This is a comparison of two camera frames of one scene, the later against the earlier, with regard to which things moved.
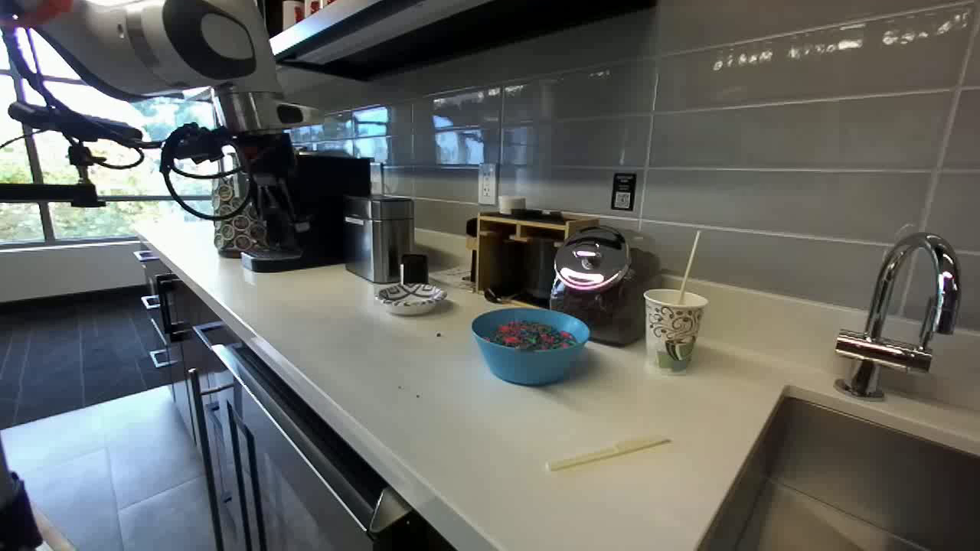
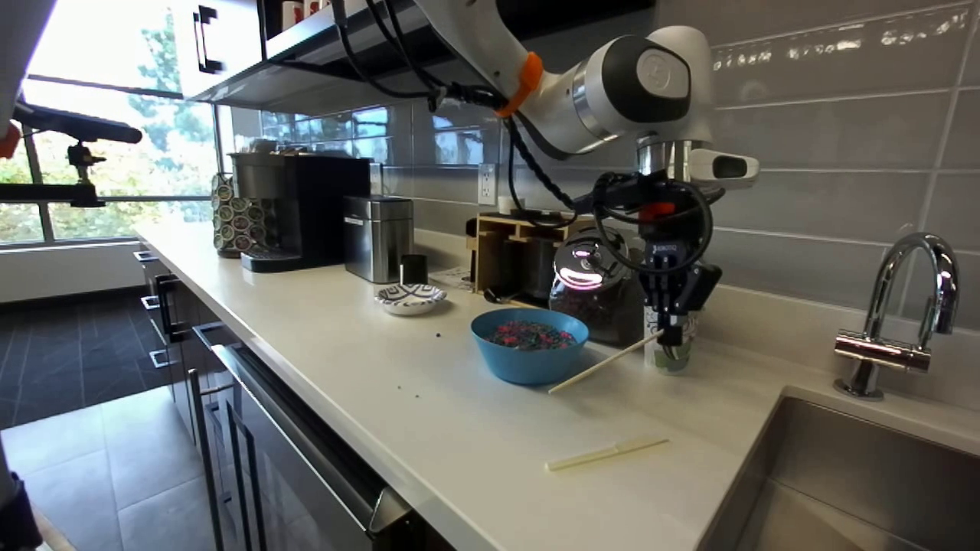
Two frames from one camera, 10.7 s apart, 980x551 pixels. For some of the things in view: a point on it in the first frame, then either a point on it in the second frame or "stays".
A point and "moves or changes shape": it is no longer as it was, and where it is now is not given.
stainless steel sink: (841, 475) stays
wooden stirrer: (685, 278) moves or changes shape
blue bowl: (532, 347) stays
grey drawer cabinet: (171, 311) stays
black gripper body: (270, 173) → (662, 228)
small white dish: (411, 299) stays
